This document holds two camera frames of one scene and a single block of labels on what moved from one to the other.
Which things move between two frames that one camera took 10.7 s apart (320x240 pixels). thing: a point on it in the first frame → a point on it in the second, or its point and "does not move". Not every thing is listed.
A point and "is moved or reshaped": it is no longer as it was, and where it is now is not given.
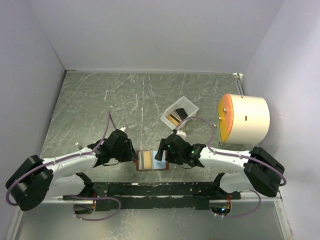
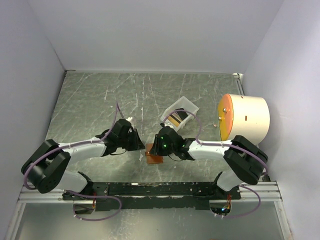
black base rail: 152,196 does not move
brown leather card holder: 145,161 is moved or reshaped
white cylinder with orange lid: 243,119 does not move
